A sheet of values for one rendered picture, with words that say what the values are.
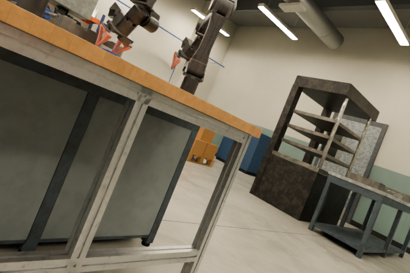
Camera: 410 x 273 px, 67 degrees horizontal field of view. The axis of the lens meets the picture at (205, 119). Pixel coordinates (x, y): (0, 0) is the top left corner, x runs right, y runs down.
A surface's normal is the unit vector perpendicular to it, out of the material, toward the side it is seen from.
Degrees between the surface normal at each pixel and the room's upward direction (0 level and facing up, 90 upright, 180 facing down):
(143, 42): 90
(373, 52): 90
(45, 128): 90
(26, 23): 90
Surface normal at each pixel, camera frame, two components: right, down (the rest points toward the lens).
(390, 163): -0.69, -0.29
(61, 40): 0.68, 0.26
